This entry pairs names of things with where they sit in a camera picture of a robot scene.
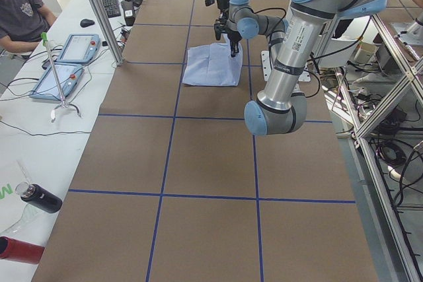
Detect blue teach pendant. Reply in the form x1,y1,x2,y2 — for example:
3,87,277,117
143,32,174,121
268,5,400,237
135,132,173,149
28,63,85,101
56,34,101,65

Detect aluminium frame post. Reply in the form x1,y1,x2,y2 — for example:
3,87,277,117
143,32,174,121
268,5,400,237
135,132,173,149
89,0,124,66

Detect black water bottle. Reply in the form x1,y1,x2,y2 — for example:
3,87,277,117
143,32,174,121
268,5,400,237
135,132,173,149
15,182,62,213

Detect light blue striped shirt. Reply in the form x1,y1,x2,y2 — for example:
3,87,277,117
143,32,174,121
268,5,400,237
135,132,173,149
182,43,243,87

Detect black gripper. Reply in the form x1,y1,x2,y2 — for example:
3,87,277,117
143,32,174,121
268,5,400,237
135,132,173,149
205,0,229,31
213,23,241,57

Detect red water bottle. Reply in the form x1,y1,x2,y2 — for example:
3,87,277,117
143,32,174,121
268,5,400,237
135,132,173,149
1,236,45,264

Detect grabber stick green tip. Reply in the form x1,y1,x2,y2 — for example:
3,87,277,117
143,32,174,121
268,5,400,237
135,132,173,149
40,32,81,123

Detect black keyboard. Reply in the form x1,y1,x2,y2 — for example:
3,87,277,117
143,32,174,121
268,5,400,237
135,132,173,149
101,0,121,18

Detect black computer mouse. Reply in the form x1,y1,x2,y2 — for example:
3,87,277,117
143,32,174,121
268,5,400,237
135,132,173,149
80,18,95,28

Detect seated person grey shirt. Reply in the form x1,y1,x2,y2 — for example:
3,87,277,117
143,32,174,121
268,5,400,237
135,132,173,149
1,0,57,54

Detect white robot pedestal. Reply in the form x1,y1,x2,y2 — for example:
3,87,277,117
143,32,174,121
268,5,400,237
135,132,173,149
260,37,359,82

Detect lower blue teach pendant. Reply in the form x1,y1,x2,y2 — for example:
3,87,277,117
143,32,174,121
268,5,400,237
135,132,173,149
28,63,85,101

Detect upper blue teach pendant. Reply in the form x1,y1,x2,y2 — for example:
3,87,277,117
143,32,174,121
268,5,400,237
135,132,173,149
56,34,101,65

